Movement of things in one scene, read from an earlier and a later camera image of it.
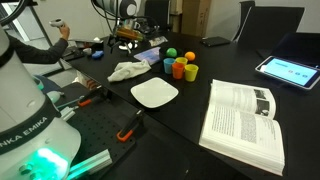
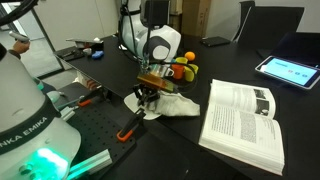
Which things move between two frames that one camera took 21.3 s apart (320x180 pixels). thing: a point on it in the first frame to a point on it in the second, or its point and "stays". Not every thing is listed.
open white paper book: (240, 122) stays
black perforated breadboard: (103, 120) stays
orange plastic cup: (178, 70) stays
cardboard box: (195, 17) stays
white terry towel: (124, 70) to (172, 104)
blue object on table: (98, 54) stays
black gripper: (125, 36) to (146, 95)
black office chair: (264, 27) stays
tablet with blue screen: (298, 74) stays
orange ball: (189, 55) stays
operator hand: (65, 31) to (21, 47)
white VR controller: (57, 22) to (18, 37)
